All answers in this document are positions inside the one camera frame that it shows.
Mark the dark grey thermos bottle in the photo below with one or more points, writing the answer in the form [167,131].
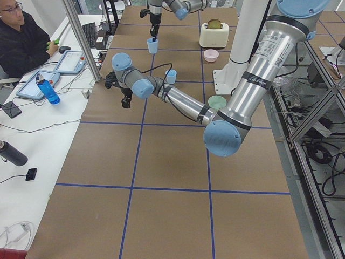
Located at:
[11,154]

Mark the toast slice in toaster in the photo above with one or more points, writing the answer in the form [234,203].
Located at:
[214,24]

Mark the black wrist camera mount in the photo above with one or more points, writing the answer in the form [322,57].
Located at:
[144,12]
[111,80]

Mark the small black puck device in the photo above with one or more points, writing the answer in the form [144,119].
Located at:
[31,174]

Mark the black keyboard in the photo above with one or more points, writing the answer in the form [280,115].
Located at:
[89,30]

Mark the green plastic bowl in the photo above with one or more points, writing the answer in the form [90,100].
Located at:
[217,102]

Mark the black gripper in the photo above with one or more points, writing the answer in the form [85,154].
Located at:
[154,19]
[126,94]

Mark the cream two-slot toaster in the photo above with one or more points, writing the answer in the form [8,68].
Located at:
[214,38]

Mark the light blue cup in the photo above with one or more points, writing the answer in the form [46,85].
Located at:
[152,44]
[170,76]

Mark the aluminium frame post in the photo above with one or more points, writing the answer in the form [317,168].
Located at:
[81,38]

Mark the black computer mouse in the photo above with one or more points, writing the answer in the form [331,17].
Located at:
[62,49]

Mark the teach pendant tablet far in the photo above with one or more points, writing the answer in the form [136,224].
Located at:
[71,62]

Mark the pink plastic bowl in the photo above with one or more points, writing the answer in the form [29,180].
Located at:
[210,55]

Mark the seated man in black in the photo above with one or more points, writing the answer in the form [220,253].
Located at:
[24,45]

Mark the clear safety glasses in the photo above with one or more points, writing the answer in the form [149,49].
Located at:
[17,236]

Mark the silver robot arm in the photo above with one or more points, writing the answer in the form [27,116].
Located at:
[180,8]
[289,23]

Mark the blue water bottle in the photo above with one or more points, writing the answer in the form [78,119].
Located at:
[47,89]

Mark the black smartphone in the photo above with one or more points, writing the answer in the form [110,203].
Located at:
[11,109]

